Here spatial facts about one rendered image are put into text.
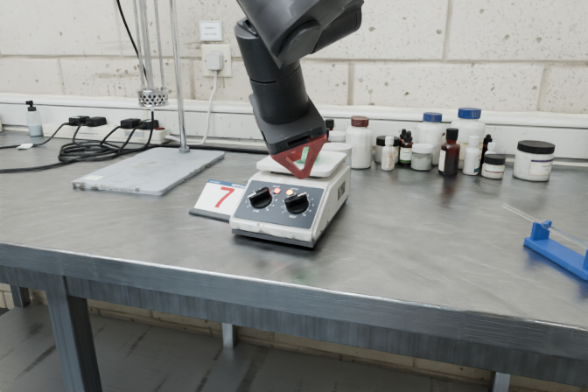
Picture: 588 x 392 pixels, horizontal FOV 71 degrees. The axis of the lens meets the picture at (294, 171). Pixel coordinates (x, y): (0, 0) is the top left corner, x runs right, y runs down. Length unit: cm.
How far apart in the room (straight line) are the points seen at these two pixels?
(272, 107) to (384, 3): 69
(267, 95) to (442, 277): 29
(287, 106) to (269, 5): 13
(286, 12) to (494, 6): 81
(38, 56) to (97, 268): 104
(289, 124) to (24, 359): 134
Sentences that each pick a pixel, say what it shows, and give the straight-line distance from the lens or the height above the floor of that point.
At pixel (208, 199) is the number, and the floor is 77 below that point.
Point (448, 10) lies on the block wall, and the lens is 109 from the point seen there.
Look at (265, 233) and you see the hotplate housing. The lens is 58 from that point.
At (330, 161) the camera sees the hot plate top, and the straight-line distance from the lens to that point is 65.
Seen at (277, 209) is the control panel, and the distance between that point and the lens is 58.
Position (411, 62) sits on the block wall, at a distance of 109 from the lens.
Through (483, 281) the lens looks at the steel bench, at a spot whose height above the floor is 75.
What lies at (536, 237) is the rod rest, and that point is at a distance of 65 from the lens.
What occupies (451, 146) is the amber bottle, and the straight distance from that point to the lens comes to 91.
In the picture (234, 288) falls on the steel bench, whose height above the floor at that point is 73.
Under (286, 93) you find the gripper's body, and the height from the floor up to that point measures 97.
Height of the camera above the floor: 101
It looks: 17 degrees down
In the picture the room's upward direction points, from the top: straight up
